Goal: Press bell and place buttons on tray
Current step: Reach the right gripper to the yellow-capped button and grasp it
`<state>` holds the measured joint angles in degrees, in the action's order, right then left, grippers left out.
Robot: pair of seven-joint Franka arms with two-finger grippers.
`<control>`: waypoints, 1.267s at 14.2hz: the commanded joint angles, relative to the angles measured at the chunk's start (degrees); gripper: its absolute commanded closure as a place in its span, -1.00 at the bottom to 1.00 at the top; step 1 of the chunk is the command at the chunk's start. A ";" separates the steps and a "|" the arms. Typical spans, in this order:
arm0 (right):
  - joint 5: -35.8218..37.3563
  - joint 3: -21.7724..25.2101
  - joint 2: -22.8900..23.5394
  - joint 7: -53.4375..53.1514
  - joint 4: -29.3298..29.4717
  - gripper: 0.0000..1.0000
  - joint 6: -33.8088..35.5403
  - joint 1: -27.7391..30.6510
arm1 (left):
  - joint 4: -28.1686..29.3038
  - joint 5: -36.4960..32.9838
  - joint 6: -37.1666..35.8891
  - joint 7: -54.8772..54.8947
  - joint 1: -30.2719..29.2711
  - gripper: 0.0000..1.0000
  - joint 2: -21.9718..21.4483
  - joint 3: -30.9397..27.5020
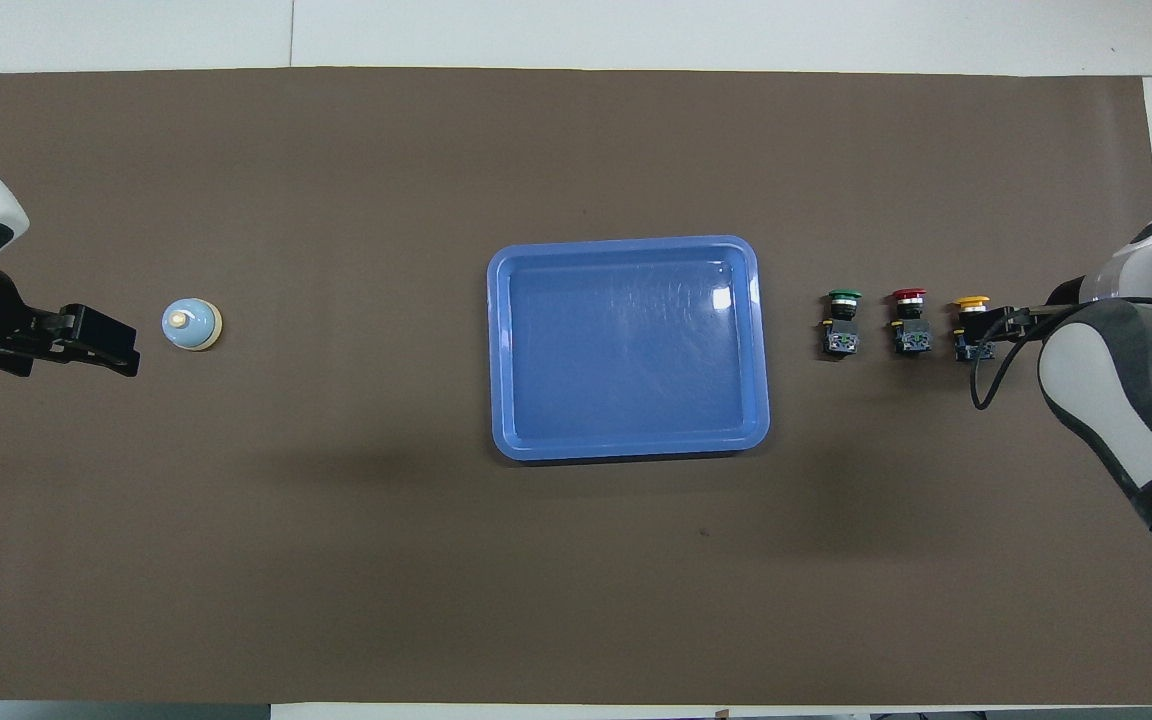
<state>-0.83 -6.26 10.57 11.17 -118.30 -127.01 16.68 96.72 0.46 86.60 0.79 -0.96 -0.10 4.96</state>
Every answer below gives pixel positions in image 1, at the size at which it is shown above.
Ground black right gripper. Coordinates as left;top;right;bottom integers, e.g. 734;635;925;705
981;278;1087;346

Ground brown table mat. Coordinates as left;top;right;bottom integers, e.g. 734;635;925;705
0;67;1152;706

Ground red push button switch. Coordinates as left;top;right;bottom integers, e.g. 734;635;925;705
889;288;933;357

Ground yellow push button switch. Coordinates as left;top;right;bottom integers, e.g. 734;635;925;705
952;295;997;364

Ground blue plastic tray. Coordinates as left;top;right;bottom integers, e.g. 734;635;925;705
486;235;771;463

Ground light blue service bell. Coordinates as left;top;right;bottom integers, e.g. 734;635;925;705
162;298;224;353

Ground green push button switch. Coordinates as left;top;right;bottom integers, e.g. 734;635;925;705
821;289;864;362

